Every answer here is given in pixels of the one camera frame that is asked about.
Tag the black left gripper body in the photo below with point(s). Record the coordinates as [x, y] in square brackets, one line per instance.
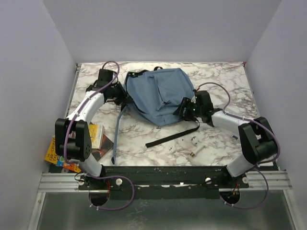
[117, 92]

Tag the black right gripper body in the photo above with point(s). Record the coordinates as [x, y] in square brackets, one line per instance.
[193, 111]

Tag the blue student backpack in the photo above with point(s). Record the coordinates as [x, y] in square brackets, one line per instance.
[154, 96]

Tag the dark red notebook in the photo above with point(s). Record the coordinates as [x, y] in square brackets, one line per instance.
[106, 146]

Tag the yellow illustrated book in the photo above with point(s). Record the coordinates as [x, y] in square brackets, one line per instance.
[96, 133]

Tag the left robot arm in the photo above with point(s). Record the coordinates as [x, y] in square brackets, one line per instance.
[72, 135]

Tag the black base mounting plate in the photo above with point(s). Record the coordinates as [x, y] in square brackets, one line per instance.
[170, 182]

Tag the aluminium frame rail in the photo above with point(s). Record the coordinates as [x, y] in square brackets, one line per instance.
[59, 183]

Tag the yellow treehouse book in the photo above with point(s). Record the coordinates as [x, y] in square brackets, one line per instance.
[58, 160]

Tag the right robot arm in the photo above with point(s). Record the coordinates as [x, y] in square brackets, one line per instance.
[257, 140]

